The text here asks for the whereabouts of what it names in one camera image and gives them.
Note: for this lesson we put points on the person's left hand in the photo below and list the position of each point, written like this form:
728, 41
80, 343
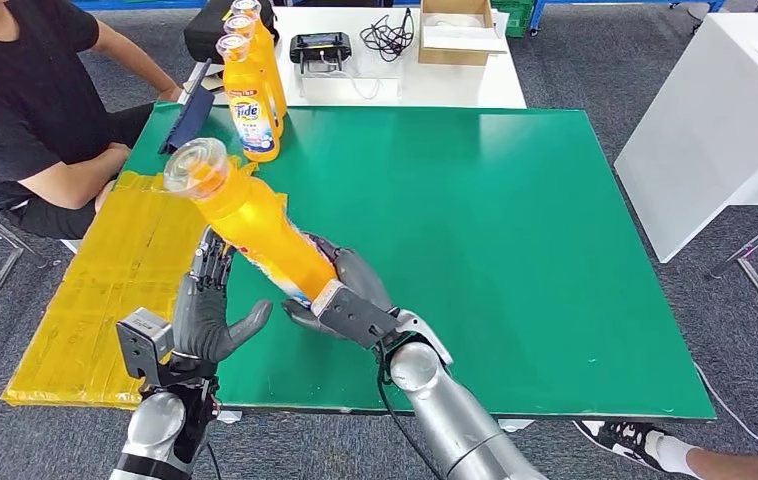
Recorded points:
170, 94

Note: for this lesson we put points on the black and white shoe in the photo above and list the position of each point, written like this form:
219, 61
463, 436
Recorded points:
617, 440

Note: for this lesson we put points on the green plastic crate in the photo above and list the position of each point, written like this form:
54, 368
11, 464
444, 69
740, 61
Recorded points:
513, 20

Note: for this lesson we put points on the black carrying case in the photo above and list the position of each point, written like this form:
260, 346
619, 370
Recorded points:
207, 30

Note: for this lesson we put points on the orange detergent bottle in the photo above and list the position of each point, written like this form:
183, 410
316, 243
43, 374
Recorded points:
260, 232
276, 99
276, 53
250, 112

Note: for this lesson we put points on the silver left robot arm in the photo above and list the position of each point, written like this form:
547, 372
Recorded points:
160, 424

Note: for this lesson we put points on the yellow taped sheet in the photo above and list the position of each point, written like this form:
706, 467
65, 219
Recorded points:
107, 285

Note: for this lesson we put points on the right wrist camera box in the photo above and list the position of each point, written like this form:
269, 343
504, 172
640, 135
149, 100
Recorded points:
356, 314

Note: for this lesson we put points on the standing person's leg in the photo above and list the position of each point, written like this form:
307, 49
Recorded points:
737, 464

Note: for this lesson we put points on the person's left forearm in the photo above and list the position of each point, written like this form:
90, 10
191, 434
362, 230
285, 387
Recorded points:
137, 63

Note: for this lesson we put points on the person's right forearm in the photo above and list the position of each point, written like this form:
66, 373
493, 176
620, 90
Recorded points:
81, 179

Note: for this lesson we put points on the white side table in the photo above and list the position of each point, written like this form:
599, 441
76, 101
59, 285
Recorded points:
707, 129

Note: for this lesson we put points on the seated person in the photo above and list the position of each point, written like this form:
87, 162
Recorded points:
14, 93

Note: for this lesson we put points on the white table foot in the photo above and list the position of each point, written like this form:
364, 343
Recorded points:
228, 416
515, 425

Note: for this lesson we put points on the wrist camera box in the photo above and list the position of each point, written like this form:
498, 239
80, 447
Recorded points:
144, 341
356, 314

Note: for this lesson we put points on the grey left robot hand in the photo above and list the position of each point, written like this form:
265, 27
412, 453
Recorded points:
200, 324

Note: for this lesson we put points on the open cardboard box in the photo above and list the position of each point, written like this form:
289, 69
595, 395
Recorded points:
455, 54

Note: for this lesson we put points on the black handheld controller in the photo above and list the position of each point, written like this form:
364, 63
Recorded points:
320, 46

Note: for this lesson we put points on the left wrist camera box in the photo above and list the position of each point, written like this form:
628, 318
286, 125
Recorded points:
144, 341

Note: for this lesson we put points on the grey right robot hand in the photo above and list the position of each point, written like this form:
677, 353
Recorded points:
362, 275

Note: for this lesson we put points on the blue tablet case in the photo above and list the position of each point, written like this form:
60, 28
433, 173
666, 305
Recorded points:
187, 122

